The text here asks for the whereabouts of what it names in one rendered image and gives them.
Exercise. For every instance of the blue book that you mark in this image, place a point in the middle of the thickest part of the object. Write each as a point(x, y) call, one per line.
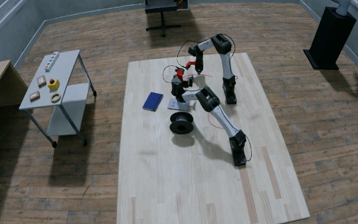
point(153, 101)

